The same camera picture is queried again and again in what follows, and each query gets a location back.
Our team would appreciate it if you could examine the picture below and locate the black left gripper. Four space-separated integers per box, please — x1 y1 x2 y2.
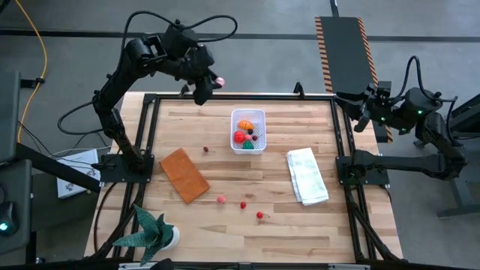
166 37 224 107

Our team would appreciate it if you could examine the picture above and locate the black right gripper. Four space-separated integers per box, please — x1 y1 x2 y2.
333 91 395 134

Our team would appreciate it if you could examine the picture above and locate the black striped-edge floor mat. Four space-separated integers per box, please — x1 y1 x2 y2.
314 16 389 143

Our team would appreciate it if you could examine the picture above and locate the white perforated plastic basket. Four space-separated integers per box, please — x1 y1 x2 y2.
230 108 267 155

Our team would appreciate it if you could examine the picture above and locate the white folded cloth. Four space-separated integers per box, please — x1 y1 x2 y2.
286 147 330 206

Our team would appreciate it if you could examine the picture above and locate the orange folded cloth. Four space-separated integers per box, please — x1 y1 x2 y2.
159 148 211 206

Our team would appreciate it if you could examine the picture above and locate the black desk stand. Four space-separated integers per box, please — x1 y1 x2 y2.
433 93 480 219

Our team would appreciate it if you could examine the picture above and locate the green plant in white pot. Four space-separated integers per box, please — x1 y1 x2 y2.
112 204 181 267

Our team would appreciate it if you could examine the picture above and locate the white paper booklet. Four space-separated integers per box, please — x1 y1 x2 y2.
55 148 102 200

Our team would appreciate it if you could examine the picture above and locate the grey desk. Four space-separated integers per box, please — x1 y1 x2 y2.
0 70 34 258

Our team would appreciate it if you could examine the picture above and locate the black computer mouse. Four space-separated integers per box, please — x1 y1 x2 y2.
0 200 20 237

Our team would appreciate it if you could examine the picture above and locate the black aluminium rig frame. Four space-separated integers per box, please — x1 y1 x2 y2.
85 92 404 263

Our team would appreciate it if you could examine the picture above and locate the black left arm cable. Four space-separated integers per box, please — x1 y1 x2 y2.
119 10 239 76

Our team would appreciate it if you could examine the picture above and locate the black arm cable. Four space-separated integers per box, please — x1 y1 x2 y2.
119 10 239 76
397 55 459 125

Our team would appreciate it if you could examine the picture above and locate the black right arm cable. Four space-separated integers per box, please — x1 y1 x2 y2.
397 55 459 125

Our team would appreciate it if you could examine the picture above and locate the yellow cable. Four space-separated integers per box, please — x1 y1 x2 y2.
14 0 48 143

